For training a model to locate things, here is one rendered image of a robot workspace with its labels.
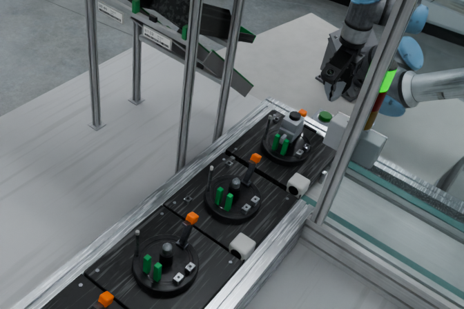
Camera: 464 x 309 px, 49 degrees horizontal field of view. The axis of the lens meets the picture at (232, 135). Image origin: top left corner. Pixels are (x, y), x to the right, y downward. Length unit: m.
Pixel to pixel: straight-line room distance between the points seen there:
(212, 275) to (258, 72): 0.95
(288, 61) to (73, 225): 1.04
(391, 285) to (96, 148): 0.87
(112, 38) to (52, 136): 2.08
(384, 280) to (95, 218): 0.72
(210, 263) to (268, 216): 0.20
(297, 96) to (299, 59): 0.24
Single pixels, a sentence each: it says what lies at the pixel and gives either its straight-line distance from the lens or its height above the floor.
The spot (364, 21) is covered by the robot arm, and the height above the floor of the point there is 1.31.
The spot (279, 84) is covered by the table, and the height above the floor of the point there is 0.86.
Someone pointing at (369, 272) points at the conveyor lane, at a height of 0.91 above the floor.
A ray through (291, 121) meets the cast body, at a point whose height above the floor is 1.09.
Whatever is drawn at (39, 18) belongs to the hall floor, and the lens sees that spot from 3.81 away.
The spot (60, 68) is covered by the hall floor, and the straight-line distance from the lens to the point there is 3.30.
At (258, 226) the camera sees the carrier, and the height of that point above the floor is 0.97.
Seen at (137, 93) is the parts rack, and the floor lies 0.90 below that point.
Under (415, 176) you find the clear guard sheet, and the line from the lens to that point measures 1.08.
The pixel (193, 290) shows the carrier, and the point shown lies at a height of 0.97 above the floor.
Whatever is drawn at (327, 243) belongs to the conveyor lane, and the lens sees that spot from 1.30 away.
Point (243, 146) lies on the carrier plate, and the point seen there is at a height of 0.97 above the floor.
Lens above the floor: 1.92
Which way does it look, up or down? 42 degrees down
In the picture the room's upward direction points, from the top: 11 degrees clockwise
